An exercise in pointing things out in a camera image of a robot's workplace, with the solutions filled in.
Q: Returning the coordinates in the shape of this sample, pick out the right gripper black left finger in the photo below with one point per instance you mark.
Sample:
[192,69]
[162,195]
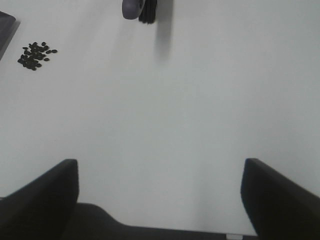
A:
[41,209]

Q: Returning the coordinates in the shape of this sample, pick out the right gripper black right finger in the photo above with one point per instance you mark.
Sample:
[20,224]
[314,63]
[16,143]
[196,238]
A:
[278,208]

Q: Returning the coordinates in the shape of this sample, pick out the grey plastic dustpan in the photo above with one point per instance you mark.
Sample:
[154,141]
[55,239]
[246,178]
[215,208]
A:
[8,27]

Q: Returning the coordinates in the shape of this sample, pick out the grey brush with black bristles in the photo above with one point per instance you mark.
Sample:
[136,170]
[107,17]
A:
[143,10]

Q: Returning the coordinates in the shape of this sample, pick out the pile of coffee beans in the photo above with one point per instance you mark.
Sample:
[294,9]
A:
[35,54]

